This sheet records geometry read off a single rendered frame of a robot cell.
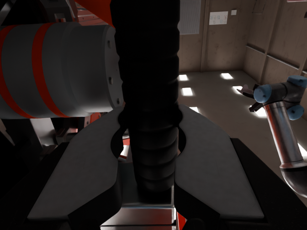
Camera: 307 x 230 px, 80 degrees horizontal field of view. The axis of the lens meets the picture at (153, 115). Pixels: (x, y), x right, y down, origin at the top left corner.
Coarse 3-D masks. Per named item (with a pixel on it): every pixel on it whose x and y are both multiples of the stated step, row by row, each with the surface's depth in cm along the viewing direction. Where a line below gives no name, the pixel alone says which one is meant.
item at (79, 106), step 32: (0, 32) 23; (32, 32) 23; (64, 32) 23; (96, 32) 23; (0, 64) 22; (32, 64) 22; (64, 64) 22; (96, 64) 22; (0, 96) 24; (32, 96) 23; (64, 96) 23; (96, 96) 24
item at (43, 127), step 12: (12, 120) 31; (24, 120) 31; (36, 120) 32; (48, 120) 35; (12, 132) 32; (24, 132) 32; (36, 132) 32; (48, 132) 35; (36, 144) 33; (48, 144) 35; (24, 156) 35; (36, 156) 34
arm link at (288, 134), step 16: (256, 96) 81; (272, 96) 77; (272, 112) 77; (272, 128) 78; (288, 128) 74; (288, 144) 73; (288, 160) 73; (288, 176) 72; (304, 176) 69; (304, 192) 70
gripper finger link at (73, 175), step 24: (96, 120) 11; (120, 120) 11; (72, 144) 9; (96, 144) 9; (120, 144) 10; (72, 168) 7; (96, 168) 7; (48, 192) 6; (72, 192) 6; (96, 192) 6; (120, 192) 7; (48, 216) 6; (72, 216) 6; (96, 216) 7
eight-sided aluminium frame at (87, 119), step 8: (40, 0) 43; (48, 0) 43; (56, 0) 43; (64, 0) 43; (72, 0) 45; (48, 8) 45; (56, 8) 45; (64, 8) 45; (72, 8) 45; (48, 16) 46; (56, 16) 46; (64, 16) 46; (72, 16) 46; (64, 120) 51; (72, 120) 52; (80, 120) 51; (88, 120) 53; (72, 128) 52; (80, 128) 50
